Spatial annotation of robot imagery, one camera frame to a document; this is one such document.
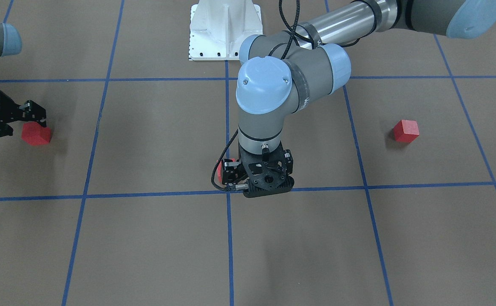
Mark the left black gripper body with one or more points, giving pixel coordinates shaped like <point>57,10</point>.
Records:
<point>232,169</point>

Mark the red block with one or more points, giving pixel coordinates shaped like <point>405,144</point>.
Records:
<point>220,167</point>
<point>406,131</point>
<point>34,134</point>

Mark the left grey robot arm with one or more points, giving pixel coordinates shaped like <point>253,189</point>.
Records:
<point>282,74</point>

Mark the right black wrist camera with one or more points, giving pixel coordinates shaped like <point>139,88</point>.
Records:
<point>33,112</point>

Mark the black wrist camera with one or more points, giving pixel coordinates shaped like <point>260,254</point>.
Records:
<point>233,173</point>
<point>33,112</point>

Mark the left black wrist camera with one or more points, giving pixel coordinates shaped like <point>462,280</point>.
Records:
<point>233,173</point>

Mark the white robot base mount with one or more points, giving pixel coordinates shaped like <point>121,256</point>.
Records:
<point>219,27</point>

